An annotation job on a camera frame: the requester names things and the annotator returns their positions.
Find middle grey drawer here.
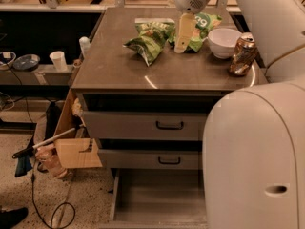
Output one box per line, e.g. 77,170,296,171
98,149,202,170

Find crushed gold soda can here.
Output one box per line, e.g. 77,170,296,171
229,32,258,76

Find open bottom drawer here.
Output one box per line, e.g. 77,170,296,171
103,169,208,229

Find plastic wrapped package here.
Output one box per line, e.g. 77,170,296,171
35,144,68,179

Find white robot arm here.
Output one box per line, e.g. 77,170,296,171
202,0,305,229

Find white paper cup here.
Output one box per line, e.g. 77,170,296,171
50,51,68,72

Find white plastic bottle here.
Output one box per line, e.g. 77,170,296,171
79,36,91,57

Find green jalapeno chip bag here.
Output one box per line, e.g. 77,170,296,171
123,18,175,66

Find grey drawer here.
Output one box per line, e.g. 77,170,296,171
83,112,207,141
98,149,202,170

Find white stick black handle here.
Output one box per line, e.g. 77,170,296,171
12,128,77,159

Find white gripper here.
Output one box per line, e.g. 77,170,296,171
174,0,210,53

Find light green chip bag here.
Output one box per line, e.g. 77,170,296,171
167,12,223,53

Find grey drawer cabinet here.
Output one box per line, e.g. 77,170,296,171
71,6,269,229

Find white bowl on shelf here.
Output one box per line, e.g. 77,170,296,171
0,52,16,71

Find dark round plate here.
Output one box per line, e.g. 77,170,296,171
13,54,40,72

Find black floor cable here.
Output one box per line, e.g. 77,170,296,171
30,172,76,229

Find cardboard box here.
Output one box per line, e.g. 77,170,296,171
54,90,102,169

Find black shoe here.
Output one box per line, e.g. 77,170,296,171
0,207,29,229

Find top grey drawer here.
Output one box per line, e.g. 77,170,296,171
83,112,207,141

